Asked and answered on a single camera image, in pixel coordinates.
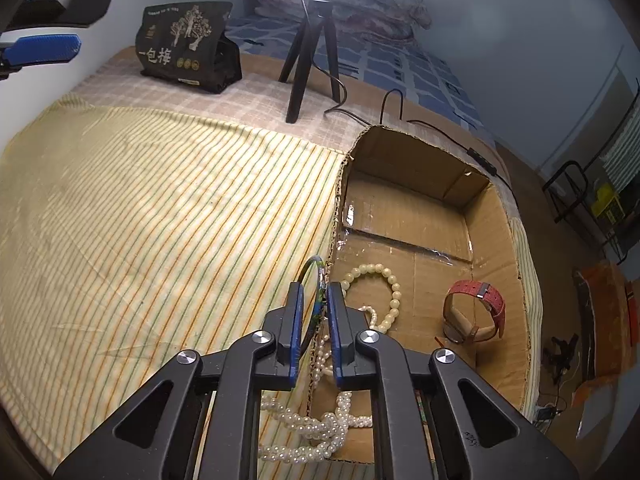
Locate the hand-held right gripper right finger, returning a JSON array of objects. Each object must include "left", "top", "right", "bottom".
[{"left": 327, "top": 282, "right": 578, "bottom": 480}]

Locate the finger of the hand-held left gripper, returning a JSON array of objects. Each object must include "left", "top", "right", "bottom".
[
  {"left": 0, "top": 0, "right": 114, "bottom": 31},
  {"left": 0, "top": 34, "right": 82, "bottom": 80}
]

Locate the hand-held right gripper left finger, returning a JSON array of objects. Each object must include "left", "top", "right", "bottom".
[{"left": 52, "top": 282, "right": 307, "bottom": 480}]

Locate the dark bangle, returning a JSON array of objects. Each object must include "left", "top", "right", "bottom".
[{"left": 298, "top": 255, "right": 332, "bottom": 357}]

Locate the cream beaded bracelet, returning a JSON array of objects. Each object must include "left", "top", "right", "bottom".
[{"left": 342, "top": 263, "right": 402, "bottom": 334}]

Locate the cardboard box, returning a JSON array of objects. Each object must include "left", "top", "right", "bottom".
[{"left": 305, "top": 124, "right": 534, "bottom": 466}]

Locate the long pearl necklace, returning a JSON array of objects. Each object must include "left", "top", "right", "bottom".
[{"left": 259, "top": 305, "right": 379, "bottom": 464}]

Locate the red strap watch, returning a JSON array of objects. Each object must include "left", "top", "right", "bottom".
[{"left": 442, "top": 280, "right": 507, "bottom": 345}]

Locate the black snack bag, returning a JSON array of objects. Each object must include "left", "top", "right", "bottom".
[{"left": 135, "top": 1, "right": 244, "bottom": 96}]

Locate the checked beige blanket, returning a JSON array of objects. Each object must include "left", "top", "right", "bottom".
[{"left": 70, "top": 45, "right": 512, "bottom": 187}]

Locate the black tool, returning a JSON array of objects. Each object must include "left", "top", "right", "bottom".
[{"left": 545, "top": 335, "right": 582, "bottom": 387}]

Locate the black tripod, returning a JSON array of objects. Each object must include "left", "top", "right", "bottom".
[{"left": 278, "top": 0, "right": 347, "bottom": 124}]

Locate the blue patterned bedsheet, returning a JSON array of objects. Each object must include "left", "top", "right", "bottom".
[{"left": 222, "top": 12, "right": 487, "bottom": 134}]

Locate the orange box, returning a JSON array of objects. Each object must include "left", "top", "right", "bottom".
[{"left": 572, "top": 260, "right": 640, "bottom": 437}]

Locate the black metal rack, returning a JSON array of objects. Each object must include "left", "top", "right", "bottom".
[{"left": 542, "top": 160, "right": 632, "bottom": 267}]

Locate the yellow box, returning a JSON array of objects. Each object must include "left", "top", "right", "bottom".
[{"left": 590, "top": 182, "right": 624, "bottom": 227}]

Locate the folded floral quilt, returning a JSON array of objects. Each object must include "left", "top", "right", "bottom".
[{"left": 245, "top": 0, "right": 433, "bottom": 45}]

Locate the striped hanging cloth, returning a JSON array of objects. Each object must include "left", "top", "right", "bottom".
[{"left": 599, "top": 109, "right": 640, "bottom": 194}]

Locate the black cable with controller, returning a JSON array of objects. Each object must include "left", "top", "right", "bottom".
[{"left": 295, "top": 0, "right": 517, "bottom": 192}]

